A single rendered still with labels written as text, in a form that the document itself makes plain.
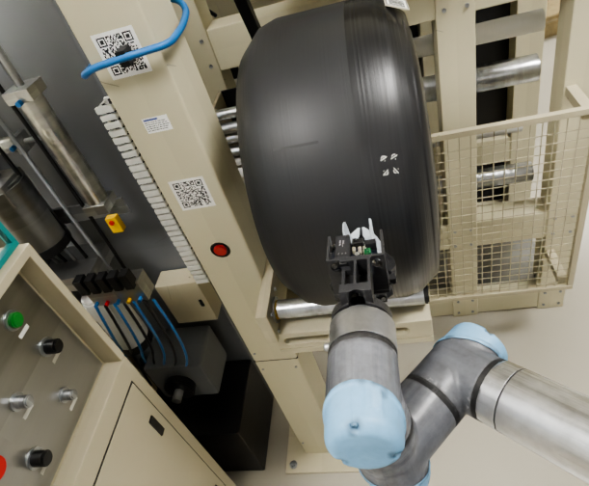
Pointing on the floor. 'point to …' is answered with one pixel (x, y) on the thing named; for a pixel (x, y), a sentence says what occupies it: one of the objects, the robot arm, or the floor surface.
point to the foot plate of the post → (321, 463)
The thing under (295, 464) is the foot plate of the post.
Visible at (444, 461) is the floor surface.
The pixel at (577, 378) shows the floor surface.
